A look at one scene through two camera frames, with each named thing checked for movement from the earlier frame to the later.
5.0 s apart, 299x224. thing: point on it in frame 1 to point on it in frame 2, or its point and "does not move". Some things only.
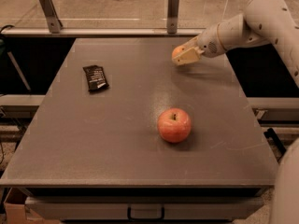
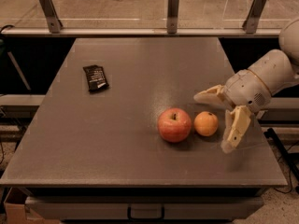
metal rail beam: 101,32 does not move
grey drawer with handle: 121,208 does not move
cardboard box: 17,212 does not move
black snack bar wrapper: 96,78 does not move
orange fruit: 177,50 to 206,123
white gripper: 207,44 to 247,89
